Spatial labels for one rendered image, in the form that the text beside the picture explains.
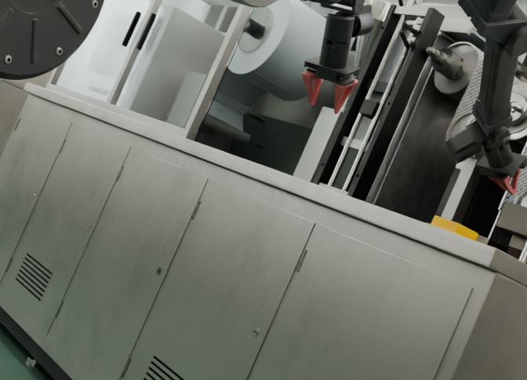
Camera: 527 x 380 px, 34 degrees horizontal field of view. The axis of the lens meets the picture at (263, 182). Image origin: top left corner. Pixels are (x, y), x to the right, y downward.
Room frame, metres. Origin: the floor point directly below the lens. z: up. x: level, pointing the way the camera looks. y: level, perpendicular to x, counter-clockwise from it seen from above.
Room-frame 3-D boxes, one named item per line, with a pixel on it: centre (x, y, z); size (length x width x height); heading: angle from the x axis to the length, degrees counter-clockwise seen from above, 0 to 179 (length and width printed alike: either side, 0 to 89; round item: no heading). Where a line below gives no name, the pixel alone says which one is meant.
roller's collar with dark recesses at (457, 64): (2.23, -0.32, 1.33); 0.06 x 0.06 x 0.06; 37
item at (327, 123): (2.68, -0.14, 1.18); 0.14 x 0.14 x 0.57
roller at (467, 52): (2.32, -0.44, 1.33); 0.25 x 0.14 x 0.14; 127
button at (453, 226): (1.77, -0.40, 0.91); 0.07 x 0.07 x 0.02; 37
